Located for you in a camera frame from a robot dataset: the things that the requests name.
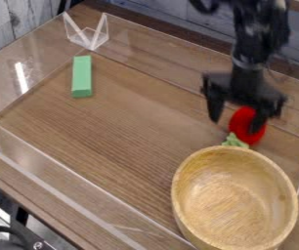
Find round wooden bowl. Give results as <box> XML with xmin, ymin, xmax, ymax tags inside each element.
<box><xmin>171</xmin><ymin>146</ymin><xmax>299</xmax><ymax>250</ymax></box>

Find green rectangular block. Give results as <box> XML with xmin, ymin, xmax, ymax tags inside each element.
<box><xmin>72</xmin><ymin>56</ymin><xmax>92</xmax><ymax>98</ymax></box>

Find clear acrylic tray walls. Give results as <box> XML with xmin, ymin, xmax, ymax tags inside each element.
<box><xmin>0</xmin><ymin>12</ymin><xmax>299</xmax><ymax>250</ymax></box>

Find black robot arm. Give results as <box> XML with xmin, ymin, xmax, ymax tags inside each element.
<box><xmin>190</xmin><ymin>0</ymin><xmax>291</xmax><ymax>135</ymax></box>

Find red knitted strawberry toy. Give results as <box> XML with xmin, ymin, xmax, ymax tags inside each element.
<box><xmin>222</xmin><ymin>106</ymin><xmax>267</xmax><ymax>148</ymax></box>

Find clear acrylic corner bracket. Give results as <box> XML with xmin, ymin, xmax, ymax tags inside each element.
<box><xmin>63</xmin><ymin>13</ymin><xmax>110</xmax><ymax>51</ymax></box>

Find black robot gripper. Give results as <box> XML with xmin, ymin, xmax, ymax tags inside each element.
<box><xmin>203</xmin><ymin>57</ymin><xmax>287</xmax><ymax>134</ymax></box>

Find black table leg frame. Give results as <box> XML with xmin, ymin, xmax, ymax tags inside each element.
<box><xmin>0</xmin><ymin>204</ymin><xmax>58</xmax><ymax>250</ymax></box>

